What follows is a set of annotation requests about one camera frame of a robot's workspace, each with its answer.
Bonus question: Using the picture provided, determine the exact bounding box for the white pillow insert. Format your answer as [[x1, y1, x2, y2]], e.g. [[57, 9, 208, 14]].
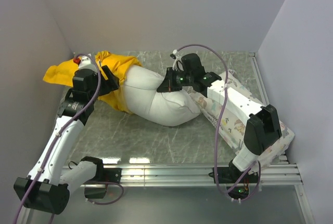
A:
[[121, 65, 200, 127]]

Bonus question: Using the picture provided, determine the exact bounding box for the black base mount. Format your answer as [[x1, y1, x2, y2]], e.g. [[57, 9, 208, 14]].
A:
[[216, 166, 262, 203], [84, 167, 125, 205]]

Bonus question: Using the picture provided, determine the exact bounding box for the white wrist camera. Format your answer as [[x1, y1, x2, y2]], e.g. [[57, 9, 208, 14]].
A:
[[73, 55, 97, 72], [170, 49, 182, 67]]

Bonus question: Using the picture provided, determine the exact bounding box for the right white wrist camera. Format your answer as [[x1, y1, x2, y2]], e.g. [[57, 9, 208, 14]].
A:
[[170, 49, 182, 67]]

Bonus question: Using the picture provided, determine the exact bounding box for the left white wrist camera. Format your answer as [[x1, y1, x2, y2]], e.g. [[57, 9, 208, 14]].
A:
[[73, 55, 97, 72]]

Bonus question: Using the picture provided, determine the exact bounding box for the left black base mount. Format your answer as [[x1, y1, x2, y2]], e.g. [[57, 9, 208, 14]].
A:
[[84, 167, 125, 205]]

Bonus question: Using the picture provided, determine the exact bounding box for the aluminium mounting rail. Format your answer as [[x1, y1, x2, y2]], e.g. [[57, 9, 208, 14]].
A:
[[106, 164, 303, 187]]

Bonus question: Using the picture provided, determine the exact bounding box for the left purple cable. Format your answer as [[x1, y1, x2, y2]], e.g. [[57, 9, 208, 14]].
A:
[[12, 53, 124, 224]]

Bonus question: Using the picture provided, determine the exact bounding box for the purple cable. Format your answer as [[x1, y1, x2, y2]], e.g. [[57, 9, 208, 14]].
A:
[[12, 53, 124, 224], [175, 44, 262, 203]]

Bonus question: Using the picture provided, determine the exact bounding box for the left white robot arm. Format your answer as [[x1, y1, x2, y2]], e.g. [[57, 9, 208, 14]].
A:
[[14, 65, 119, 215]]

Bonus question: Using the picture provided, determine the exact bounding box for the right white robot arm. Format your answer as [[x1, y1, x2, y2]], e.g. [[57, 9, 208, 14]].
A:
[[157, 50, 281, 182]]

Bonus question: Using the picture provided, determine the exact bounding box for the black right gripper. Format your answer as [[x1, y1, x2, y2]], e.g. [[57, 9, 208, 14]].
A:
[[158, 67, 194, 92]]

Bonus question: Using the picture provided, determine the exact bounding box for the aluminium side rail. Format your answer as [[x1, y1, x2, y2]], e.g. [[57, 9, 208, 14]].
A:
[[248, 52, 293, 165]]

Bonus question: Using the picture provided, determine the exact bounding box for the yellow cartoon pillowcase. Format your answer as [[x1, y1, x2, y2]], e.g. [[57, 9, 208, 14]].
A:
[[43, 50, 144, 114]]

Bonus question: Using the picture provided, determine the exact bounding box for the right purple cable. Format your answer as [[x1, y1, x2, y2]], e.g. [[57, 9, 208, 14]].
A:
[[175, 44, 262, 203]]

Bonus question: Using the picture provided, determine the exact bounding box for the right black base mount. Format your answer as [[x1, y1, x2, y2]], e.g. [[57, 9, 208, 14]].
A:
[[216, 166, 262, 203]]

